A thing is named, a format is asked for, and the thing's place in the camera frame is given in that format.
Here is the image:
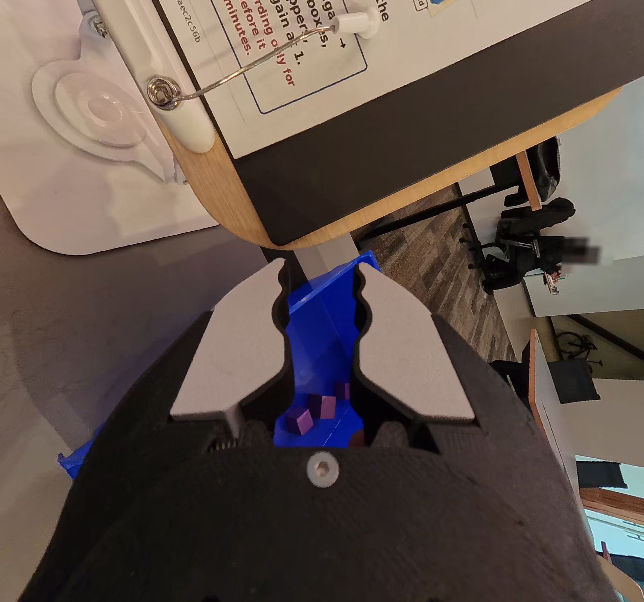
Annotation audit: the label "metal wire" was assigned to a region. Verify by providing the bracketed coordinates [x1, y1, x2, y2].
[147, 23, 339, 110]

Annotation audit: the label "wooden edged desk black legs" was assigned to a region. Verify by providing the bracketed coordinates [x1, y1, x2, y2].
[352, 152, 544, 241]

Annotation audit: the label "black backpack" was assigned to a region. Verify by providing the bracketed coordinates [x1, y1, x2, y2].
[503, 134, 561, 208]

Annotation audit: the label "black board with wooden edge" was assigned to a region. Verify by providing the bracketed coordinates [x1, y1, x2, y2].
[65, 0, 644, 251]

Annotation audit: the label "blue plastic bin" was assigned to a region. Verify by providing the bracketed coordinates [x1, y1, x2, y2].
[57, 250, 383, 479]

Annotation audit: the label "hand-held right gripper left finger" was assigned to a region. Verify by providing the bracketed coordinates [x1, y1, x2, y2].
[170, 257, 293, 436]

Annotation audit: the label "white push pin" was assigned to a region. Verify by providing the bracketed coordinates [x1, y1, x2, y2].
[332, 6, 385, 41]

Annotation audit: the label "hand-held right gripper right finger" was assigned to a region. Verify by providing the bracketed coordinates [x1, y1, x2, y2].
[352, 263, 477, 424]

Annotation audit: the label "black panel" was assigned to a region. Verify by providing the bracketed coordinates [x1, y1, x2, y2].
[576, 461, 629, 489]
[547, 358, 600, 404]

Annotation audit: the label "wooden edged white desk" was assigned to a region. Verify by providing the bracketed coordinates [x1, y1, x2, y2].
[490, 328, 584, 502]

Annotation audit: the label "grey stand post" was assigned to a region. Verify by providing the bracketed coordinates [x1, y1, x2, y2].
[294, 234, 359, 291]

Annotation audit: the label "bicycle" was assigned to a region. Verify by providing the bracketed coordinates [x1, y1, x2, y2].
[556, 330, 604, 366]

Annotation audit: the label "white board rail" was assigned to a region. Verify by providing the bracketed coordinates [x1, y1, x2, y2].
[68, 0, 217, 154]

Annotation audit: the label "office chair with black jacket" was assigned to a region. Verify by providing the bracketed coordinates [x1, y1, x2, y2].
[460, 197, 599, 296]

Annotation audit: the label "white instruction sheet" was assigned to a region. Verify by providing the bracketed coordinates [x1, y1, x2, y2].
[132, 0, 644, 160]

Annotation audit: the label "white suction cup mount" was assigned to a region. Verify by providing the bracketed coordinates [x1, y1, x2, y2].
[31, 59, 177, 183]

